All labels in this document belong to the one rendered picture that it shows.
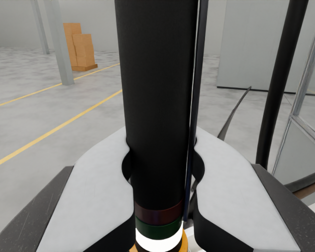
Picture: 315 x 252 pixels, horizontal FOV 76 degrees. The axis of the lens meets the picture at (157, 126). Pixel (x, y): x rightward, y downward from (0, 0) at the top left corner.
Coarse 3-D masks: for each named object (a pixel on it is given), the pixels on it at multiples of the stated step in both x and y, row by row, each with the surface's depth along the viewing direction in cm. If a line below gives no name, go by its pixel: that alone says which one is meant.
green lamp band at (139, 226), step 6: (180, 216) 12; (138, 222) 12; (174, 222) 12; (180, 222) 13; (138, 228) 12; (144, 228) 12; (150, 228) 12; (156, 228) 12; (162, 228) 12; (168, 228) 12; (174, 228) 12; (144, 234) 12; (150, 234) 12; (156, 234) 12; (162, 234) 12; (168, 234) 12
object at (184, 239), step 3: (183, 231) 15; (183, 234) 15; (183, 237) 15; (186, 237) 15; (183, 240) 15; (186, 240) 15; (183, 243) 14; (186, 243) 14; (132, 246) 14; (183, 246) 14; (186, 246) 14; (129, 249) 14; (132, 249) 14; (135, 249) 14; (180, 249) 14; (183, 249) 14; (186, 249) 14
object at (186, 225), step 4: (192, 196) 35; (192, 200) 35; (192, 204) 35; (192, 208) 36; (188, 212) 35; (192, 212) 36; (188, 216) 35; (192, 216) 37; (188, 220) 35; (192, 220) 37; (184, 224) 34; (188, 224) 36; (192, 224) 38; (184, 228) 35
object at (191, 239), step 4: (188, 236) 18; (192, 236) 18; (188, 240) 17; (192, 240) 17; (188, 244) 17; (192, 244) 17; (196, 244) 17; (188, 248) 17; (192, 248) 17; (196, 248) 17; (200, 248) 17
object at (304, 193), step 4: (312, 184) 24; (304, 188) 23; (308, 188) 23; (312, 188) 23; (292, 192) 22; (296, 192) 22; (300, 192) 23; (304, 192) 23; (308, 192) 23; (312, 192) 23; (296, 196) 22; (300, 196) 22; (304, 196) 23
